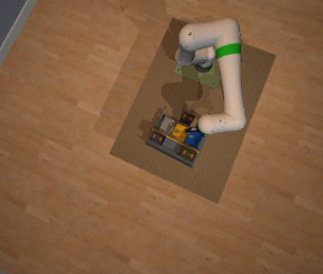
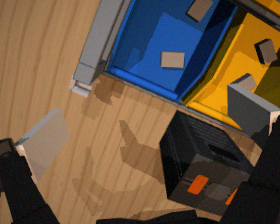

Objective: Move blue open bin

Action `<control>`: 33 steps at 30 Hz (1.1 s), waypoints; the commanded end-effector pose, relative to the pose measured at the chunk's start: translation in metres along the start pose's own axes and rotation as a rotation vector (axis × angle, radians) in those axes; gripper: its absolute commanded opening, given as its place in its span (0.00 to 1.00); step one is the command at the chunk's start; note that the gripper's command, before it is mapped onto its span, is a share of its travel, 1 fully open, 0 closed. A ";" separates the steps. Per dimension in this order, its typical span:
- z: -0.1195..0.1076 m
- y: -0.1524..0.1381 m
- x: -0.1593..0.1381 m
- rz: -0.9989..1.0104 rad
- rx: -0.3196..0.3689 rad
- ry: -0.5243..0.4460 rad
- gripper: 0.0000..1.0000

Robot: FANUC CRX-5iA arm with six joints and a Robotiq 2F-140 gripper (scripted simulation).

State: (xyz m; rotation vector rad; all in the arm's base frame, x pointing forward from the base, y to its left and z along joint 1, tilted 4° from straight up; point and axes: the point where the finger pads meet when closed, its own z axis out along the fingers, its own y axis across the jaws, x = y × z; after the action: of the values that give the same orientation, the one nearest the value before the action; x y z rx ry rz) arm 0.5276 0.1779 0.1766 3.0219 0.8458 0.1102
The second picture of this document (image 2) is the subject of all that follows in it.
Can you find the tan rectangular block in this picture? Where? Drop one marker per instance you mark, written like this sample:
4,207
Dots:
247,81
172,59
265,51
197,9

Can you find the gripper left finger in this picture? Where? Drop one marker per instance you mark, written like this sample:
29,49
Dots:
37,148

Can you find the blue bin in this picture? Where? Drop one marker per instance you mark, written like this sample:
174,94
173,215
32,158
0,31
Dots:
152,26

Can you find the yellow open bin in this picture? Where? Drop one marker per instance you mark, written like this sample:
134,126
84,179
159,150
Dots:
234,57

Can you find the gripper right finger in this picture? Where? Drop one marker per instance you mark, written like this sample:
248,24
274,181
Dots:
256,201

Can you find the dark grey metal shelf rack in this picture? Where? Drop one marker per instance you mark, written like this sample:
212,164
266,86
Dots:
101,38

